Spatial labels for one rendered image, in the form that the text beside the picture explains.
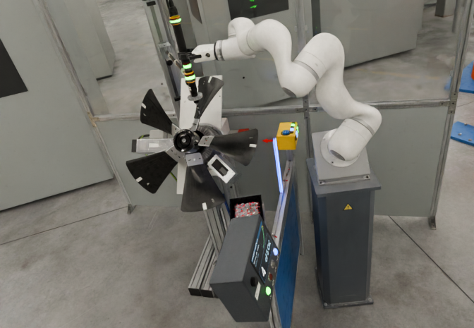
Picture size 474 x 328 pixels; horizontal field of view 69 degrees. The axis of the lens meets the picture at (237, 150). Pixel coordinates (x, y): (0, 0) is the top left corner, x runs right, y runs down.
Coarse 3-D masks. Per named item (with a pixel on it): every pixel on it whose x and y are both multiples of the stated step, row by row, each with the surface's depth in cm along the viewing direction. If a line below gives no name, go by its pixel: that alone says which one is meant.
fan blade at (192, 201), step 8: (192, 168) 171; (200, 168) 174; (192, 176) 170; (200, 176) 172; (208, 176) 174; (184, 184) 168; (192, 184) 169; (200, 184) 170; (208, 184) 172; (216, 184) 174; (184, 192) 167; (192, 192) 168; (200, 192) 169; (208, 192) 171; (216, 192) 172; (184, 200) 167; (192, 200) 167; (200, 200) 168; (208, 200) 169; (216, 200) 171; (224, 200) 172; (184, 208) 166; (192, 208) 167; (200, 208) 168; (208, 208) 168
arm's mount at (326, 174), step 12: (324, 132) 170; (360, 156) 165; (324, 168) 167; (336, 168) 166; (348, 168) 165; (360, 168) 164; (324, 180) 166; (336, 180) 167; (348, 180) 166; (360, 180) 166
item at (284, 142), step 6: (282, 126) 195; (288, 126) 194; (294, 126) 193; (294, 132) 188; (276, 138) 188; (282, 138) 187; (288, 138) 186; (294, 138) 185; (282, 144) 189; (288, 144) 188; (294, 144) 187
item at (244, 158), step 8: (216, 136) 174; (224, 136) 174; (232, 136) 173; (240, 136) 172; (248, 136) 170; (256, 136) 169; (216, 144) 169; (224, 144) 168; (232, 144) 168; (240, 144) 167; (248, 144) 167; (256, 144) 166; (224, 152) 165; (232, 152) 164; (240, 152) 164; (248, 152) 164; (240, 160) 162; (248, 160) 162
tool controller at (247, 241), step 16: (240, 224) 112; (256, 224) 108; (224, 240) 109; (240, 240) 106; (256, 240) 105; (272, 240) 116; (224, 256) 102; (240, 256) 100; (256, 256) 102; (272, 256) 113; (224, 272) 97; (240, 272) 94; (256, 272) 100; (272, 272) 110; (224, 288) 96; (240, 288) 94; (256, 288) 98; (272, 288) 107; (224, 304) 100; (240, 304) 98; (256, 304) 96; (240, 320) 103; (256, 320) 101
